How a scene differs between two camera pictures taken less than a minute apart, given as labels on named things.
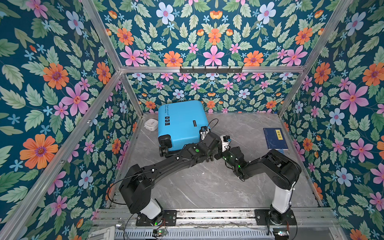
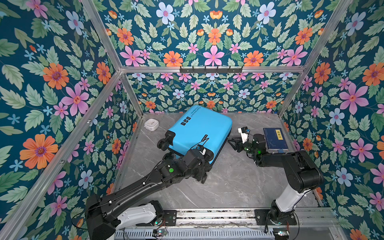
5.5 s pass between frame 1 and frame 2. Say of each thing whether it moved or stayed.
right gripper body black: moved
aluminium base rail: stayed
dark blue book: stayed
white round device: stayed
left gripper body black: moved
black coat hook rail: stayed
